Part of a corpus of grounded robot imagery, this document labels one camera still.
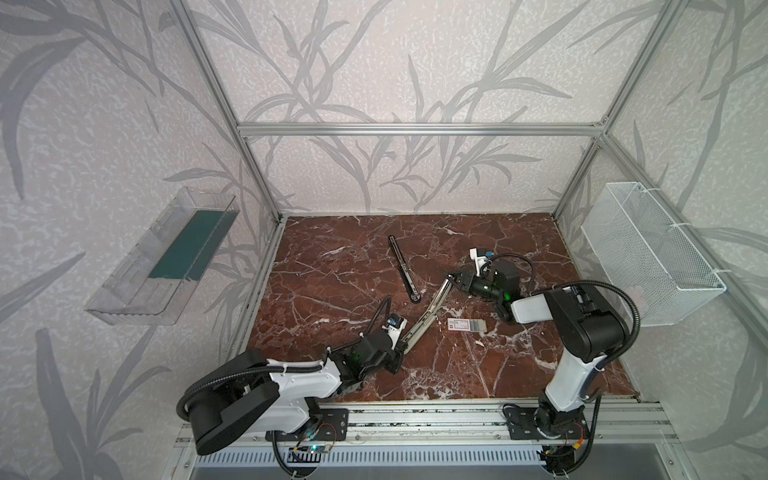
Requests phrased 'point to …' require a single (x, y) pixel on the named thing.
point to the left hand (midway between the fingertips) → (409, 336)
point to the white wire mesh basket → (645, 252)
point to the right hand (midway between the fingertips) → (447, 268)
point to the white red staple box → (467, 324)
